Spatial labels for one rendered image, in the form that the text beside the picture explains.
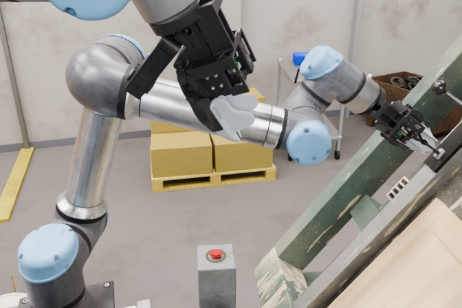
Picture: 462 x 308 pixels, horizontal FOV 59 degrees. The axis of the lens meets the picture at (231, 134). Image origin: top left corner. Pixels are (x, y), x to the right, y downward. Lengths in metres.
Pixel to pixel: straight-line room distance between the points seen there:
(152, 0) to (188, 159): 3.01
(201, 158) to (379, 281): 2.52
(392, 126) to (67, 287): 0.74
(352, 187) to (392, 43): 4.21
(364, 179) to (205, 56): 0.90
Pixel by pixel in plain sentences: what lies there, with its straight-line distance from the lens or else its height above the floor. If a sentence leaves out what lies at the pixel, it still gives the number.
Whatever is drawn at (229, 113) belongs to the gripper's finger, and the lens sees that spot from 0.54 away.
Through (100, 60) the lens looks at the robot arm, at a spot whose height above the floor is 1.65.
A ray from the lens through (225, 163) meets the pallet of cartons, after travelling 3.50.
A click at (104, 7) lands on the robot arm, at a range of 0.34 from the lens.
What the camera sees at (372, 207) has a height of 1.13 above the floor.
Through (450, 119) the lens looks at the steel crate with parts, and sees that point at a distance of 4.95.
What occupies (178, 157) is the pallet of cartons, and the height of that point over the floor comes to 0.30.
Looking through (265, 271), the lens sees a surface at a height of 0.86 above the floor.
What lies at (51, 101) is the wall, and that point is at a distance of 4.51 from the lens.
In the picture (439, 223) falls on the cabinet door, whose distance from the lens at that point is 1.06.
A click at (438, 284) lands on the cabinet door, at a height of 1.18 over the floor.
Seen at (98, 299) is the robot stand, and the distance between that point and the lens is 1.13.
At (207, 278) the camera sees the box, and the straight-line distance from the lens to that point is 1.35.
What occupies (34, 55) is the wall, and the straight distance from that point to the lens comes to 4.41.
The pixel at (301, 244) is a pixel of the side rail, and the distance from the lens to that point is 1.39.
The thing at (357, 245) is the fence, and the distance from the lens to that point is 1.16.
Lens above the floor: 1.80
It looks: 23 degrees down
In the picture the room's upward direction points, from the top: straight up
